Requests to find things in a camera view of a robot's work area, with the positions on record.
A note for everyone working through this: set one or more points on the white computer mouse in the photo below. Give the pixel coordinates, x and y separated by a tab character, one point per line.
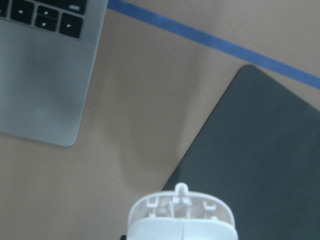
180	214

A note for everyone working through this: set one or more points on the black mouse pad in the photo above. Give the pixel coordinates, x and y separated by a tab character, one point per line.
259	152

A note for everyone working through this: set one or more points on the grey laptop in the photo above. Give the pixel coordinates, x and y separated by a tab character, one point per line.
47	55

